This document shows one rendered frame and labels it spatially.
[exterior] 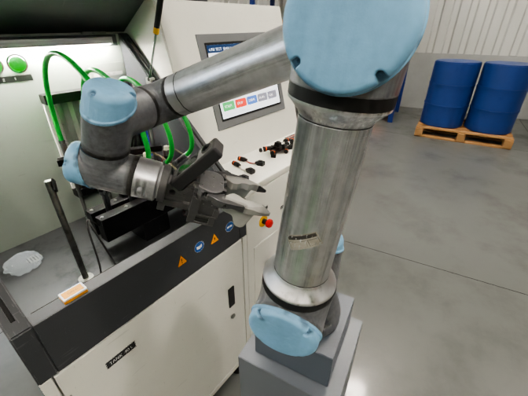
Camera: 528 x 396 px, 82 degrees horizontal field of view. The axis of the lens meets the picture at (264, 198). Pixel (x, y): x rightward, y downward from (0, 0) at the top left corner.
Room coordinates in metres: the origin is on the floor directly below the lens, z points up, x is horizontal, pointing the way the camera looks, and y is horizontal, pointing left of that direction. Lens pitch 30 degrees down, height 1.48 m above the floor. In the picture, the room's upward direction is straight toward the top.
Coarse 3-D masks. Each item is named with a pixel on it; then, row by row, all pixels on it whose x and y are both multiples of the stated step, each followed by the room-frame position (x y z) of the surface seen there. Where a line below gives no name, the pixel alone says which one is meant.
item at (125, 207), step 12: (120, 204) 0.85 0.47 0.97; (132, 204) 0.83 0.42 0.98; (144, 204) 0.85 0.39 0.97; (156, 204) 0.88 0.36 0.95; (96, 216) 0.79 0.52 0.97; (108, 216) 0.76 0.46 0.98; (120, 216) 0.78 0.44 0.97; (132, 216) 0.81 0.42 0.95; (144, 216) 0.84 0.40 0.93; (156, 216) 0.88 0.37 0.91; (96, 228) 0.78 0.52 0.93; (108, 228) 0.75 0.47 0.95; (120, 228) 0.78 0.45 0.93; (132, 228) 0.80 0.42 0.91; (144, 228) 0.83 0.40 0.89; (156, 228) 0.87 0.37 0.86; (168, 228) 0.91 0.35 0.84; (108, 240) 0.74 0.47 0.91
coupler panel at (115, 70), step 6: (90, 66) 1.12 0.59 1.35; (96, 66) 1.14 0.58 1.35; (102, 66) 1.16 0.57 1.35; (108, 66) 1.17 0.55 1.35; (114, 66) 1.19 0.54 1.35; (120, 66) 1.21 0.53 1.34; (108, 72) 1.17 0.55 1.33; (114, 72) 1.18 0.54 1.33; (120, 72) 1.20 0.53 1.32; (90, 78) 1.12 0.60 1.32; (114, 78) 1.18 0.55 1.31; (138, 138) 1.22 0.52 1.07
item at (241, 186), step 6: (228, 180) 0.55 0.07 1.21; (234, 180) 0.56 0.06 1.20; (240, 180) 0.56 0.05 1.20; (246, 180) 0.57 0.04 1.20; (228, 186) 0.55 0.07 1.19; (234, 186) 0.54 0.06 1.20; (240, 186) 0.56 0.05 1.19; (246, 186) 0.56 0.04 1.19; (252, 186) 0.56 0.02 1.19; (258, 186) 0.56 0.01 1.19; (228, 192) 0.56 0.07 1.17; (234, 192) 0.56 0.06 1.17; (240, 192) 0.57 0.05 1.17; (246, 192) 0.57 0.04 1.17
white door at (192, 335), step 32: (224, 256) 0.83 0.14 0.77; (192, 288) 0.71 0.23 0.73; (224, 288) 0.82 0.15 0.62; (160, 320) 0.61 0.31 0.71; (192, 320) 0.70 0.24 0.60; (224, 320) 0.81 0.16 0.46; (96, 352) 0.47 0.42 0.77; (128, 352) 0.52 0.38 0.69; (160, 352) 0.59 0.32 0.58; (192, 352) 0.68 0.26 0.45; (224, 352) 0.79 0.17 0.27; (64, 384) 0.40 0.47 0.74; (96, 384) 0.45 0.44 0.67; (128, 384) 0.50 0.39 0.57; (160, 384) 0.57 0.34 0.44; (192, 384) 0.66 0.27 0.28
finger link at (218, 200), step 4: (208, 192) 0.48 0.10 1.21; (208, 196) 0.48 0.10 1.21; (212, 196) 0.48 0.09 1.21; (216, 196) 0.48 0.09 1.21; (220, 196) 0.48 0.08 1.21; (224, 196) 0.49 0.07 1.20; (212, 200) 0.48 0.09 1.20; (216, 200) 0.47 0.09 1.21; (220, 200) 0.47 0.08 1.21; (224, 200) 0.48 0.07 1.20; (228, 200) 0.48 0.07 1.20; (216, 204) 0.47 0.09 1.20; (220, 204) 0.47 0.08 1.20; (224, 204) 0.47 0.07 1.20; (228, 204) 0.47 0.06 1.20; (232, 204) 0.47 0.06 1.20; (236, 204) 0.48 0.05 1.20; (240, 204) 0.48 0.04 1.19; (224, 208) 0.47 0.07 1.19; (228, 208) 0.47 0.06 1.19; (232, 208) 0.47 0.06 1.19; (236, 208) 0.48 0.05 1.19; (240, 208) 0.48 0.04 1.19
